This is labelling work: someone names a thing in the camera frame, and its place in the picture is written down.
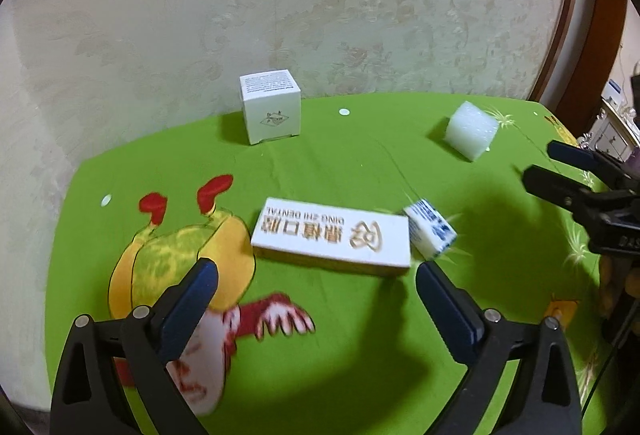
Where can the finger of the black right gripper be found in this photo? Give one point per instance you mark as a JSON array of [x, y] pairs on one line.
[[565, 192]]

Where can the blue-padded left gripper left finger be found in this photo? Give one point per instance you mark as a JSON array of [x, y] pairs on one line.
[[181, 307]]

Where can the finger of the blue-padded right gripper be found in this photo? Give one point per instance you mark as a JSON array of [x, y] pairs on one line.
[[585, 159]]

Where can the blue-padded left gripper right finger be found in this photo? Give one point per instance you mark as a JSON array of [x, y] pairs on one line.
[[455, 315]]

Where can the white dental box gold logo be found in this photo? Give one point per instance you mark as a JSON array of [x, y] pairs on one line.
[[335, 238]]

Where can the small white cube box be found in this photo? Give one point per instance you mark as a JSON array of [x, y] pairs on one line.
[[272, 102]]

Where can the person's right hand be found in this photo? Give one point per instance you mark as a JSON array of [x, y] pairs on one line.
[[618, 277]]

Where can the small blue white porcelain box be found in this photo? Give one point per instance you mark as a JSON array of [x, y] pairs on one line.
[[429, 232]]

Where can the white foam block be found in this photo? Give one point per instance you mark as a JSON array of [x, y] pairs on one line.
[[470, 131]]

